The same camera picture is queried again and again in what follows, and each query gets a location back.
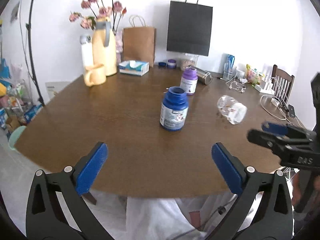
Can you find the black paper bag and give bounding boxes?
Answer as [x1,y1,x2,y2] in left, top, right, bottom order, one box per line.
[167,0,213,56]

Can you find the white earphone cable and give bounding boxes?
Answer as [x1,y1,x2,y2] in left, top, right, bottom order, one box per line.
[226,78,247,94]

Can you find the black phone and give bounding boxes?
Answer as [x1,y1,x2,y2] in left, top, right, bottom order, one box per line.
[288,105,296,119]

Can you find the clear printed glass cup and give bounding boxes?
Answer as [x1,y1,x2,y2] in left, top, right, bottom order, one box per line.
[217,95,247,125]

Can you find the yellow ceramic mug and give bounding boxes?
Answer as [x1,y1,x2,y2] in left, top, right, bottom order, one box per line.
[84,64,106,87]

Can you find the steel tumbler lying down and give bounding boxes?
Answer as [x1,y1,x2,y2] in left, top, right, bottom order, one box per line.
[188,65,213,85]

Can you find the purple supplement bottle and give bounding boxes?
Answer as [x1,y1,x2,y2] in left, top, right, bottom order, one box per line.
[180,67,198,95]

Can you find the green plastic basin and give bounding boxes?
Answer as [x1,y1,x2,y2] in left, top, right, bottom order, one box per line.
[8,126,26,150]

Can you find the clear jar of grains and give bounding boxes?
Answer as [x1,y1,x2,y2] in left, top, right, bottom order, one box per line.
[180,53,199,71]

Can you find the white insulated bottle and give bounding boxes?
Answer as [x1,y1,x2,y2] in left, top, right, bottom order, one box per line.
[80,35,93,67]

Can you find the pink artificial flowers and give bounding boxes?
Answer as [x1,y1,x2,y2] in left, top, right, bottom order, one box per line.
[69,0,127,34]

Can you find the tissue box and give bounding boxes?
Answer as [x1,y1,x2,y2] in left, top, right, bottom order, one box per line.
[119,60,149,76]

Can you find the brown paper bag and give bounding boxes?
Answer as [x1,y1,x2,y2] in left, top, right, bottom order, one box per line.
[123,15,156,67]

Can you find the blue supplement bottle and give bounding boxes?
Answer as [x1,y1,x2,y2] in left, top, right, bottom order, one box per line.
[159,86,189,131]

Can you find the colourful snack packets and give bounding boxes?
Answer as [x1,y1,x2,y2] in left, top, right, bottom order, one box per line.
[246,64,261,87]

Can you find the wooden chair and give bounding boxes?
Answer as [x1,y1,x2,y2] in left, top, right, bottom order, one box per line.
[271,64,295,103]

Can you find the white power strip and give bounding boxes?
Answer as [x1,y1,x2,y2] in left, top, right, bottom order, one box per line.
[254,80,275,95]

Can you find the yellow thermos jug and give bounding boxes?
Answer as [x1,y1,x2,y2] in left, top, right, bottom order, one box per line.
[92,17,117,76]

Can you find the purple bottle cap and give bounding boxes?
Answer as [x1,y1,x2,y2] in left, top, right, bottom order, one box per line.
[167,59,176,68]

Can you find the person's right hand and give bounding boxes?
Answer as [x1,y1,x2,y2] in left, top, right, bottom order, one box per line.
[291,173,302,207]

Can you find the clear glass with pens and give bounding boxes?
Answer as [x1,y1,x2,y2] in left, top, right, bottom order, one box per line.
[222,54,235,81]

